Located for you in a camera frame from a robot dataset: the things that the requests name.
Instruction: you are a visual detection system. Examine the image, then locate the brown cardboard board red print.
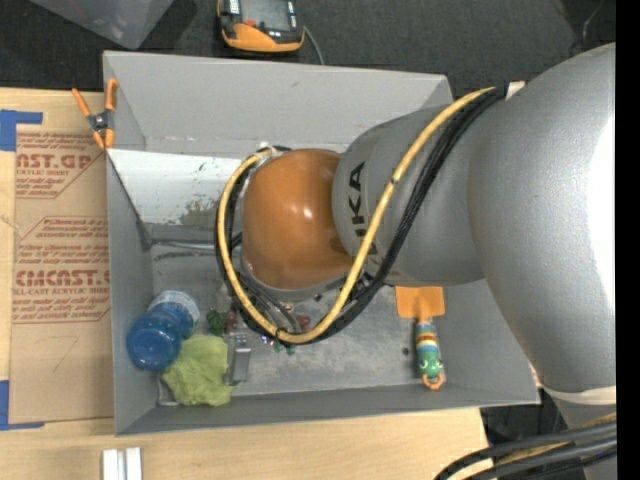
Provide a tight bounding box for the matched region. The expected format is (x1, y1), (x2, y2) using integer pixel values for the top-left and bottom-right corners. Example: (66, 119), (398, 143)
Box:
(0, 86), (117, 432)

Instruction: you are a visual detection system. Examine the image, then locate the blue plastic bottle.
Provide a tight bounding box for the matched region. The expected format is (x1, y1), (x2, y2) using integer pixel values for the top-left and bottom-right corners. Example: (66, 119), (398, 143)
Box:
(125, 289), (202, 372)

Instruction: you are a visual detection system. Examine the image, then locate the orange toy shovel striped handle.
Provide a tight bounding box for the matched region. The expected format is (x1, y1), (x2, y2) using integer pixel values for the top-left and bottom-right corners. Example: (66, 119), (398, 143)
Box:
(394, 285), (447, 391)

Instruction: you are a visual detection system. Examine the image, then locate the grey metal bin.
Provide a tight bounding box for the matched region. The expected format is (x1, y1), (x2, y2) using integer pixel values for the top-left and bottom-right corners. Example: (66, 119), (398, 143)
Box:
(102, 50), (544, 437)

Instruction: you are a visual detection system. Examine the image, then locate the light green cloth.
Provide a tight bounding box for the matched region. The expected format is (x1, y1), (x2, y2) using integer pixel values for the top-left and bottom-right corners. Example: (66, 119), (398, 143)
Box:
(160, 334), (236, 408)

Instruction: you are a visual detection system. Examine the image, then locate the small dark green toy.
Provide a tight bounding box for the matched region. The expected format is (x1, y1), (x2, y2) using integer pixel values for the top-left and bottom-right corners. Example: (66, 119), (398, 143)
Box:
(206, 309), (232, 335)

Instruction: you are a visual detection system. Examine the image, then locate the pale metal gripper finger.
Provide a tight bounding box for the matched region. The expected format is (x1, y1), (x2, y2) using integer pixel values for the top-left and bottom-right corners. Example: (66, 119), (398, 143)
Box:
(227, 333), (252, 385)

